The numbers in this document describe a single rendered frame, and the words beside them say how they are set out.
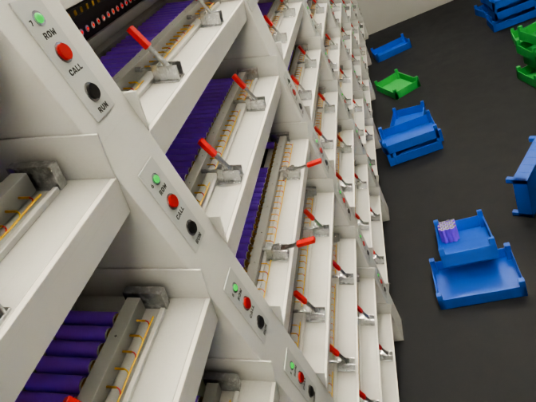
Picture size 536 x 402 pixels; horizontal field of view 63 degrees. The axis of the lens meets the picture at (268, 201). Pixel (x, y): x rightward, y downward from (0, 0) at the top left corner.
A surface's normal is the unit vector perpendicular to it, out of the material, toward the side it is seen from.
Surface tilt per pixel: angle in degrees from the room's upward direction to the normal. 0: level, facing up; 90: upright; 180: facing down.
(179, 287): 90
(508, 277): 0
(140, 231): 90
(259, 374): 90
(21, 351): 108
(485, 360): 0
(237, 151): 18
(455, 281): 0
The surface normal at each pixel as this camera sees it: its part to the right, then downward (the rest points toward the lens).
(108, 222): 0.98, -0.02
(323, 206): -0.14, -0.79
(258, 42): -0.14, 0.61
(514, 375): -0.43, -0.75
